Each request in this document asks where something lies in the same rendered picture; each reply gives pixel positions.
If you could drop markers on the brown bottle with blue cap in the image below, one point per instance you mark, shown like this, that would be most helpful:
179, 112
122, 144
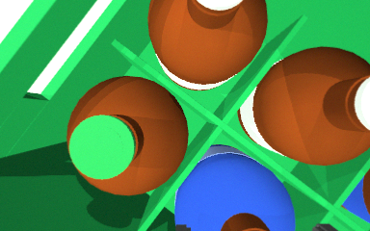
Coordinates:
358, 202

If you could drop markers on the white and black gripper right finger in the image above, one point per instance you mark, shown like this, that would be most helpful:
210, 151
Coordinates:
323, 227

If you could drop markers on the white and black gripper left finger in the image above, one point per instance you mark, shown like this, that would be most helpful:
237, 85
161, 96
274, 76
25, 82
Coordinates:
182, 227

